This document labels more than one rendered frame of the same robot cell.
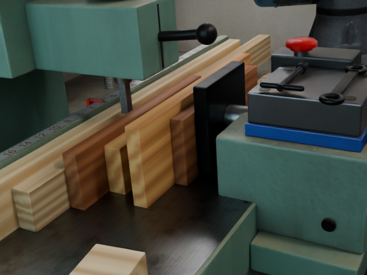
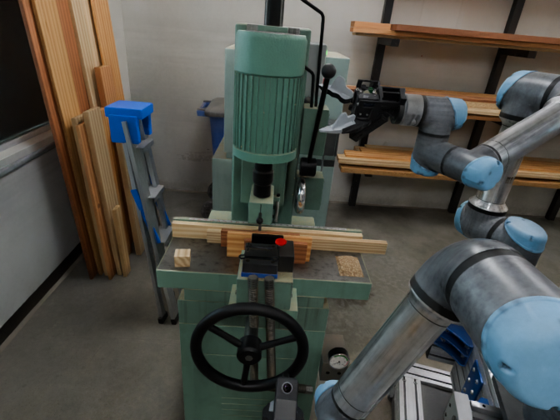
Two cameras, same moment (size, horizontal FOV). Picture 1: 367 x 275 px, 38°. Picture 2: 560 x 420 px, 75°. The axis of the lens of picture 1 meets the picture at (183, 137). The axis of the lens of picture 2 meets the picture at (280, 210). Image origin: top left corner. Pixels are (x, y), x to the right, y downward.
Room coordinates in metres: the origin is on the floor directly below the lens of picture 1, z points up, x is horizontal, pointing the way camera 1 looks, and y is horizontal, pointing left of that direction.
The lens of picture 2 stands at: (0.05, -0.80, 1.52)
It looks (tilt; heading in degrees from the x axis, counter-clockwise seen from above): 27 degrees down; 57
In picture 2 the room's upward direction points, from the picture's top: 5 degrees clockwise
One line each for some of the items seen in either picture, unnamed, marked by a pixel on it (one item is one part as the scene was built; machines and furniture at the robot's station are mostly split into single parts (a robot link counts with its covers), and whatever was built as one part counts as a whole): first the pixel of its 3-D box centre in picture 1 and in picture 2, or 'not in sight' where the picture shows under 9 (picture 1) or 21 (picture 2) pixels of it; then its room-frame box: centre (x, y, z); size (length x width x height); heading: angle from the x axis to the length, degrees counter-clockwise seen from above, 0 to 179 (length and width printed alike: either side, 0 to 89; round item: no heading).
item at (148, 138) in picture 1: (200, 119); (268, 246); (0.53, -0.02, 0.94); 0.25 x 0.01 x 0.08; 149
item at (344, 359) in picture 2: not in sight; (337, 359); (0.65, -0.26, 0.65); 0.06 x 0.04 x 0.08; 149
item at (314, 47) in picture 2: not in sight; (313, 69); (0.82, 0.26, 1.40); 0.10 x 0.06 x 0.16; 59
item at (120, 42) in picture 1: (104, 39); (262, 205); (0.55, 0.07, 1.03); 0.14 x 0.07 x 0.09; 59
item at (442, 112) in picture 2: not in sight; (439, 114); (0.86, -0.22, 1.36); 0.11 x 0.08 x 0.09; 149
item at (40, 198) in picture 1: (183, 101); (297, 242); (0.64, 0.00, 0.92); 0.56 x 0.02 x 0.04; 149
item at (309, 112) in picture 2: not in sight; (313, 129); (0.78, 0.16, 1.23); 0.09 x 0.08 x 0.15; 59
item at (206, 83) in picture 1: (249, 119); (266, 254); (0.49, -0.07, 0.95); 0.09 x 0.07 x 0.09; 149
